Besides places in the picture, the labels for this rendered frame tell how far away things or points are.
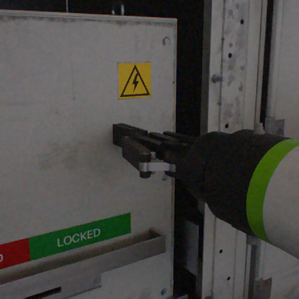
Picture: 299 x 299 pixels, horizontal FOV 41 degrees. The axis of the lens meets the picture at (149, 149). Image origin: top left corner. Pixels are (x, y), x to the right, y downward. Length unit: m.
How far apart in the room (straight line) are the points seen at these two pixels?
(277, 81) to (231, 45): 0.11
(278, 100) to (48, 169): 0.39
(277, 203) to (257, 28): 0.42
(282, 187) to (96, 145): 0.33
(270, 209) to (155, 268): 0.42
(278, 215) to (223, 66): 0.37
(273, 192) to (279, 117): 0.41
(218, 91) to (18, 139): 0.31
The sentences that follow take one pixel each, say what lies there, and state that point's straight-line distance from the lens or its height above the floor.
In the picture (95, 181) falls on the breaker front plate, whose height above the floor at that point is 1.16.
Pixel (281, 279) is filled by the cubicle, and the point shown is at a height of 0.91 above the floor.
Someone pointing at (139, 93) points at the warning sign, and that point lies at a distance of 0.60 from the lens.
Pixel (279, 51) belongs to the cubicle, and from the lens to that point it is 0.70.
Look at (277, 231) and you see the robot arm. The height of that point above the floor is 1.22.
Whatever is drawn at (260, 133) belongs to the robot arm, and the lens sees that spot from 0.37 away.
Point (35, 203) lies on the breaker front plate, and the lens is 0.57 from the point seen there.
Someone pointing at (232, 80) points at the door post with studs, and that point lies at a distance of 0.66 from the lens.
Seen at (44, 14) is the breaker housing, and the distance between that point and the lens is 0.54.
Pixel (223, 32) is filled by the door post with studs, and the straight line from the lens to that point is 0.64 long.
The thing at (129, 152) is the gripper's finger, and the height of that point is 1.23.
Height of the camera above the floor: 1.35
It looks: 14 degrees down
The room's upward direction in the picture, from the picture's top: straight up
